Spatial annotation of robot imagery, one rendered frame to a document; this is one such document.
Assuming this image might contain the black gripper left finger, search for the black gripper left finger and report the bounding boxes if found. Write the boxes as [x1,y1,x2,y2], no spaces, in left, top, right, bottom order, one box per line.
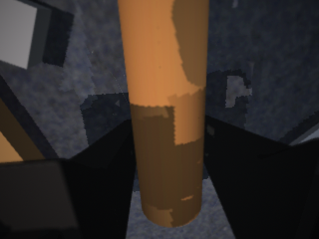
[0,119,137,239]

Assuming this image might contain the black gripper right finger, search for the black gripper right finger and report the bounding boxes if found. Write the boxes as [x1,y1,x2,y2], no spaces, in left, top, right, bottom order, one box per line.
[203,115,319,239]

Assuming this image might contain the tan wooden stick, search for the tan wooden stick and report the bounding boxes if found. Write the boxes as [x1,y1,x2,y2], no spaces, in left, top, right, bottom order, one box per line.
[0,99,45,163]

